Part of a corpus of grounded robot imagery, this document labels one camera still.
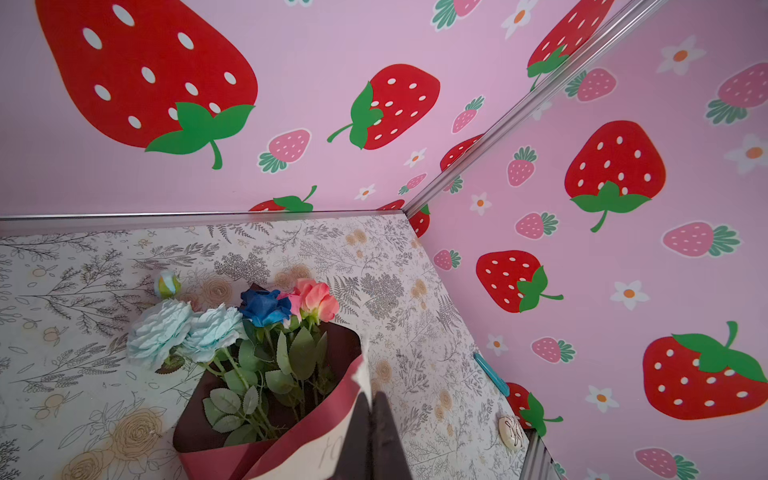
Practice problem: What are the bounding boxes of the teal flat stick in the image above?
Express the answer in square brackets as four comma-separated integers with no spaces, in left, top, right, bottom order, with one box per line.
[473,352,510,397]

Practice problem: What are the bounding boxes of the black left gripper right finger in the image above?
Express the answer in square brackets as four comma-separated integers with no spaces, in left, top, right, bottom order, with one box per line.
[370,391,412,480]

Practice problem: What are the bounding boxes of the blue fake rose stem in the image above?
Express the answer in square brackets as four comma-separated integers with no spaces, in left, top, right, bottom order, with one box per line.
[239,288,292,361]

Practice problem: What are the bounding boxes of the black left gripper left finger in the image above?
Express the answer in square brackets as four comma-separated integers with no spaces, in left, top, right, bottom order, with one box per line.
[330,393,370,480]

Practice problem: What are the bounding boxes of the aluminium corner post right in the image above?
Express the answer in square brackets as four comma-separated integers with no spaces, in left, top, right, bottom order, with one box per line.
[404,0,666,218]

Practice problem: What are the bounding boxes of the large pink fake rose stem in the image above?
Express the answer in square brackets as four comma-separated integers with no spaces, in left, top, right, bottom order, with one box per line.
[290,278,340,338]

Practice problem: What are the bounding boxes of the small beige patterned object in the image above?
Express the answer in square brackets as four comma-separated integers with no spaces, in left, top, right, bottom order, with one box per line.
[498,416,525,452]

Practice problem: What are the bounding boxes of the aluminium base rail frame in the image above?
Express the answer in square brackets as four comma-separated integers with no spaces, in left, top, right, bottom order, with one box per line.
[519,430,561,480]

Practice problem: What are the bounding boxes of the small pink fake rose stem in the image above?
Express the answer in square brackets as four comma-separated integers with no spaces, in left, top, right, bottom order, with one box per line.
[280,293,302,326]

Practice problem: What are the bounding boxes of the dark red wrapping paper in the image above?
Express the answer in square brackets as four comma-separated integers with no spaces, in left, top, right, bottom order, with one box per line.
[173,314,365,479]

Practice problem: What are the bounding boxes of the beige ribbon pile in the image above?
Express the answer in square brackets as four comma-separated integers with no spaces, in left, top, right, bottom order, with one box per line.
[245,354,371,479]

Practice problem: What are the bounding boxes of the small striped green ball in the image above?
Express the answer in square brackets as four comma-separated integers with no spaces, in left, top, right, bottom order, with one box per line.
[154,270,182,299]

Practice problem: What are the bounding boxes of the white fake flower stem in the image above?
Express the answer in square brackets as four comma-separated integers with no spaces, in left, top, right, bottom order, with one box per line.
[126,299,279,446]

